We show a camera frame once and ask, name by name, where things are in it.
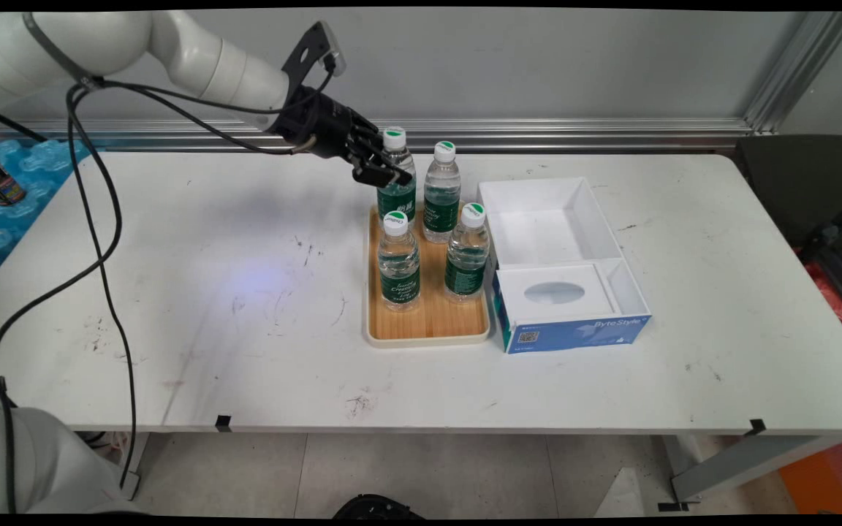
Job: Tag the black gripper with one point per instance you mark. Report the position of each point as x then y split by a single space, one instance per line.
319 124

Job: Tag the green label water bottle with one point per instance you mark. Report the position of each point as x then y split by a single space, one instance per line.
397 199
441 213
466 263
399 267

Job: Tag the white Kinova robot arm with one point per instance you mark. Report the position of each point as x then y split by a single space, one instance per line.
209 62

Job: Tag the wooden tray with cream rim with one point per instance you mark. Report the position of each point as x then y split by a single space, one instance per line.
432 318

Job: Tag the white and blue cardboard box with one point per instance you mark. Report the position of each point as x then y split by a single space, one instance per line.
563 336

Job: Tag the black tape piece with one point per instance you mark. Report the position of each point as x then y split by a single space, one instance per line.
757 426
224 423

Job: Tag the blue plastic packaging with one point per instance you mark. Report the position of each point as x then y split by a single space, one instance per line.
33 175

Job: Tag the black object on floor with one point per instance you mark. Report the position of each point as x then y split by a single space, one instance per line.
377 506

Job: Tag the grey table leg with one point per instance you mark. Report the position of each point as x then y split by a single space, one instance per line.
742 460

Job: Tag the orange box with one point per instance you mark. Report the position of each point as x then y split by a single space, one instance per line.
830 475

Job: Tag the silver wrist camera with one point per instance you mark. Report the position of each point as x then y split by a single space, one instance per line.
333 47

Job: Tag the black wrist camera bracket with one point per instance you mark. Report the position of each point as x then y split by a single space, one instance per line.
304 58

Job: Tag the aluminium wall rail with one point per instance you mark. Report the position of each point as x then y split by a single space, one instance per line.
611 134

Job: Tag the aluminium corner post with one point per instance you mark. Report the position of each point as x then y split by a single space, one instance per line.
801 69

